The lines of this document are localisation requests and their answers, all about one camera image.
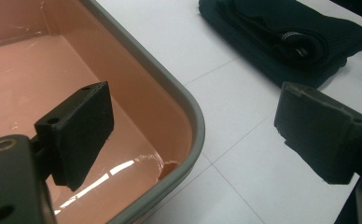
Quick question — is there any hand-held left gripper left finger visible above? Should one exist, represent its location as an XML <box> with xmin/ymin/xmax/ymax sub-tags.
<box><xmin>34</xmin><ymin>80</ymin><xmax>115</xmax><ymax>192</ymax></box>

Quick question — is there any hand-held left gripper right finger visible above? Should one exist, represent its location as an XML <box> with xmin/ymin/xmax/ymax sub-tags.
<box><xmin>273</xmin><ymin>81</ymin><xmax>362</xmax><ymax>186</ymax></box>

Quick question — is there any pink plastic bin grey rim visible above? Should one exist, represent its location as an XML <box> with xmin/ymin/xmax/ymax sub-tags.
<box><xmin>0</xmin><ymin>0</ymin><xmax>206</xmax><ymax>224</ymax></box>

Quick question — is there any dark garment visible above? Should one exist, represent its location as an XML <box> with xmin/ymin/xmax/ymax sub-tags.
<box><xmin>198</xmin><ymin>0</ymin><xmax>362</xmax><ymax>90</ymax></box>

